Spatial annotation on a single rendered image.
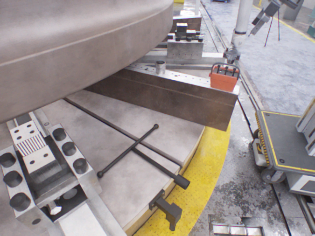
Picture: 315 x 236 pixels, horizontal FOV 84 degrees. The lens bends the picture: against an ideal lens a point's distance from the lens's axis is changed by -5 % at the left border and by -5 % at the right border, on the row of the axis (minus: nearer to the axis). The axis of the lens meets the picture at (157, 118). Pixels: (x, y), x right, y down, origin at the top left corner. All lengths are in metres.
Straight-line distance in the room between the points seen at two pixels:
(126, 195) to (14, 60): 0.92
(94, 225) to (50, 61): 0.82
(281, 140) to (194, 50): 1.40
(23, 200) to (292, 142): 1.80
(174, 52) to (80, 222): 2.03
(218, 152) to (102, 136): 1.09
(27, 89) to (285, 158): 1.70
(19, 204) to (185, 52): 2.17
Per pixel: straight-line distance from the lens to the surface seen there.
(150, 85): 1.64
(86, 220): 1.08
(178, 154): 1.42
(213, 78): 1.42
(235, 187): 1.74
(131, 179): 1.30
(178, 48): 2.43
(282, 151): 1.71
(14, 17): 1.12
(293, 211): 1.85
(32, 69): 1.02
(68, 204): 1.11
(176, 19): 3.56
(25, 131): 1.02
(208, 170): 1.76
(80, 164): 0.93
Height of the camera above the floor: 1.42
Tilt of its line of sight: 41 degrees down
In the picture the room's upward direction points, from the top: straight up
